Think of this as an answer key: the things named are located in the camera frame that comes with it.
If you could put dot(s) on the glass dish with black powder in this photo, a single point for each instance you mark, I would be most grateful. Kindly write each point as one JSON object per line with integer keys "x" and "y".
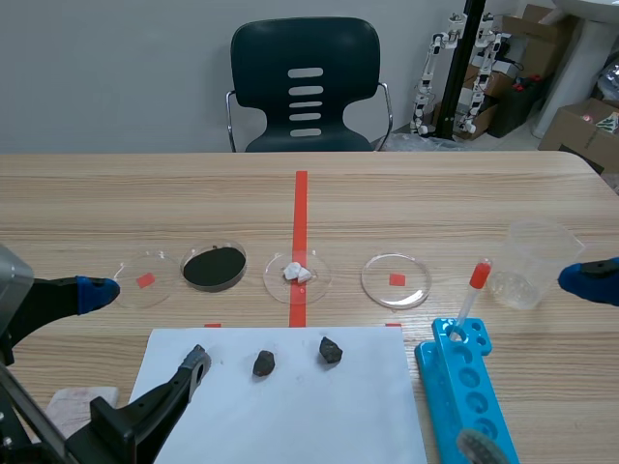
{"x": 214, "y": 268}

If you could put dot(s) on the white sheet of paper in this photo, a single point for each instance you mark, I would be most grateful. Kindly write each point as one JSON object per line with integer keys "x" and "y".
{"x": 290, "y": 415}

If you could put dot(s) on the dark blue chair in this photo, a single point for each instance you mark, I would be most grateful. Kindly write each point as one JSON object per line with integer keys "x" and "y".
{"x": 304, "y": 53}

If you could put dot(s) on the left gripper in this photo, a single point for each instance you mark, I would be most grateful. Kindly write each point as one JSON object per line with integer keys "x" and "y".
{"x": 21, "y": 425}

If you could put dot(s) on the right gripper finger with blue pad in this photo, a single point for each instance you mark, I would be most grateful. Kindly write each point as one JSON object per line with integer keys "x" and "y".
{"x": 592, "y": 282}

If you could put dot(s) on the empty clear glass dish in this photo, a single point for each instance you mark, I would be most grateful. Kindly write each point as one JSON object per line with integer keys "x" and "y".
{"x": 395, "y": 292}
{"x": 145, "y": 292}

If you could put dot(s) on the white lump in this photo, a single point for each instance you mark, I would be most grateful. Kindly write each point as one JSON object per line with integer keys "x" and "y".
{"x": 296, "y": 272}

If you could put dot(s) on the small dark stone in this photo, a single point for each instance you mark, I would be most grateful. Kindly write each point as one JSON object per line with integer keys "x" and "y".
{"x": 330, "y": 351}
{"x": 263, "y": 364}

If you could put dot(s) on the dropper with red bulb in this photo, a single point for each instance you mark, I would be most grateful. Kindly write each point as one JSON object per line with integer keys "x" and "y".
{"x": 476, "y": 282}

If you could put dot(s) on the turquoise rack with round holes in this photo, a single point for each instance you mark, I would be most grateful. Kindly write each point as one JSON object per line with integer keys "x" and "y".
{"x": 459, "y": 386}

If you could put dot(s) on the black bin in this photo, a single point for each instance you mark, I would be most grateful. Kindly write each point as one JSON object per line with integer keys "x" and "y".
{"x": 517, "y": 108}

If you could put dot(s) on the black metal rail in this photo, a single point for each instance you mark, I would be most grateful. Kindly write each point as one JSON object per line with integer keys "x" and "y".
{"x": 457, "y": 67}

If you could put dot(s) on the small white robot arm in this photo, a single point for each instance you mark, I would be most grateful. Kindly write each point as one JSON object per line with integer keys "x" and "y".
{"x": 481, "y": 67}
{"x": 425, "y": 82}

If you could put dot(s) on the brown cardboard box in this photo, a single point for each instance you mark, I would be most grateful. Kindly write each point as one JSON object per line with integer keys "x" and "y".
{"x": 534, "y": 38}
{"x": 582, "y": 130}

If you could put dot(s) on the clear plastic beaker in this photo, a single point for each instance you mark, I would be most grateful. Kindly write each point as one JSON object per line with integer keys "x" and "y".
{"x": 532, "y": 270}

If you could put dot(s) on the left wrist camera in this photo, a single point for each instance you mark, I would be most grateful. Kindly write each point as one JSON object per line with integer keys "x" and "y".
{"x": 12, "y": 280}

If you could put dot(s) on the right gripper finger with grey pad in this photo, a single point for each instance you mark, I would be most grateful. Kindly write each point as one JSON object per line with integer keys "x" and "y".
{"x": 481, "y": 449}

